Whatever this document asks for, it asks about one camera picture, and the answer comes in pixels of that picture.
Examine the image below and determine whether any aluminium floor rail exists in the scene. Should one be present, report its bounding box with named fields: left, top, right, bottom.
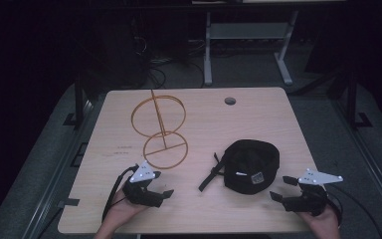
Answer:
left=21, top=98, right=97, bottom=239
left=331, top=98, right=382, bottom=230

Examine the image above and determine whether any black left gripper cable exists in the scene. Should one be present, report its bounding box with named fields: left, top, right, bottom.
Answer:
left=101, top=164, right=140, bottom=223

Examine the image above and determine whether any white metal table frame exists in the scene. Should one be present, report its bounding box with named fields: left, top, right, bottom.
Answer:
left=203, top=10, right=299, bottom=88

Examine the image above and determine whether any person's left hand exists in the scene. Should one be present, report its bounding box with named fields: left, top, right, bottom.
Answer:
left=105, top=187, right=151, bottom=233

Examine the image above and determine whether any gold wire hat stand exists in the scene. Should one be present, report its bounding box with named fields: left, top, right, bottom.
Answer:
left=130, top=88, right=190, bottom=170

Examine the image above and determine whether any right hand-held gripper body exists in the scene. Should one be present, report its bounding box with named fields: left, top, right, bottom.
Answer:
left=281, top=167, right=344, bottom=217

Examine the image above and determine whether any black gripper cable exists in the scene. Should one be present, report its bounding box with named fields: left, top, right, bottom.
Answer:
left=101, top=164, right=140, bottom=223
left=324, top=182, right=382, bottom=239

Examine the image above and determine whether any grey tape strip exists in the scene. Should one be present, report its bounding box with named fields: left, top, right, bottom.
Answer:
left=57, top=197, right=81, bottom=209

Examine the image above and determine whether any black cap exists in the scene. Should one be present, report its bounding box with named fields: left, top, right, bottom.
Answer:
left=197, top=138, right=282, bottom=196

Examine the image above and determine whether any black metal stand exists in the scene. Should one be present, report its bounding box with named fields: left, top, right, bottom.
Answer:
left=63, top=71, right=96, bottom=129
left=342, top=69, right=374, bottom=130

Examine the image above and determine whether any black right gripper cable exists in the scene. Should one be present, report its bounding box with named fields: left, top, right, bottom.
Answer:
left=324, top=182, right=382, bottom=239

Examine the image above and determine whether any tangle of floor cables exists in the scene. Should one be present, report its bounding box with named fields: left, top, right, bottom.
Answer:
left=130, top=19, right=207, bottom=90

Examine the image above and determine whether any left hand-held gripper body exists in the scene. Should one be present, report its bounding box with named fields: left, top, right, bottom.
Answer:
left=121, top=160, right=165, bottom=209

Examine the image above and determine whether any person's right hand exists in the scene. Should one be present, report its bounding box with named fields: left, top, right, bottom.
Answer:
left=296, top=204, right=342, bottom=237

